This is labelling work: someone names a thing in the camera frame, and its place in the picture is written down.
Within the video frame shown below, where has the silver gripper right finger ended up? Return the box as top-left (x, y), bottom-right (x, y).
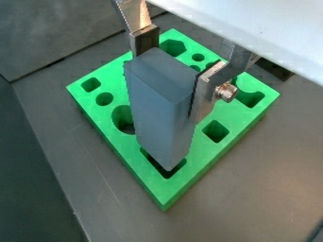
top-left (189, 45), bottom-right (261, 124)

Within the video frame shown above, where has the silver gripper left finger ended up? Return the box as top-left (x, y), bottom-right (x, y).
top-left (111, 0), bottom-right (159, 57)

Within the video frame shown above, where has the blue rectangular block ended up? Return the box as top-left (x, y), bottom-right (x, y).
top-left (125, 48), bottom-right (197, 171)

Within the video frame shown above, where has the green foam shape board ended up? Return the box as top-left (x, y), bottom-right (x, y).
top-left (66, 27), bottom-right (282, 213)

